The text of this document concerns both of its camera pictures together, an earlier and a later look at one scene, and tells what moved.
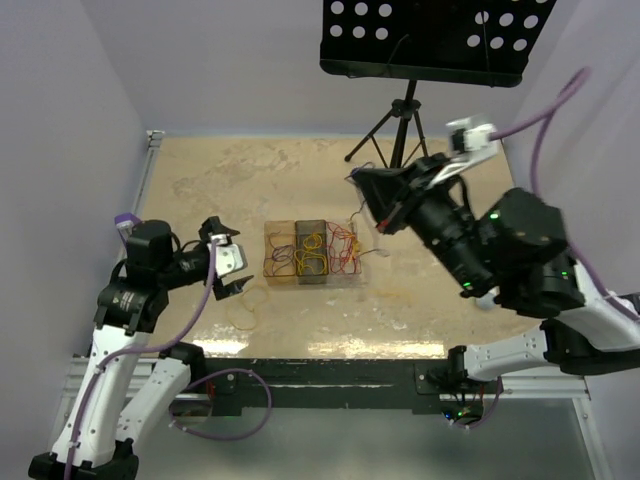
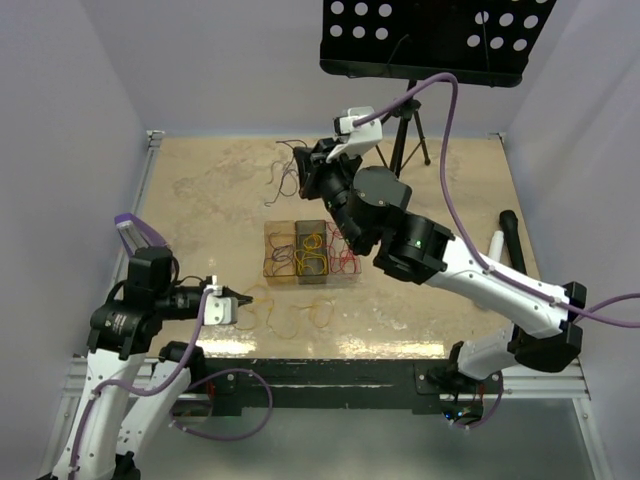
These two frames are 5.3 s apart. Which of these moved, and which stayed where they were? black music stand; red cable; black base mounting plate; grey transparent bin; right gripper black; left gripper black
Moved: left gripper black; right gripper black
Stayed: red cable; black music stand; black base mounting plate; grey transparent bin
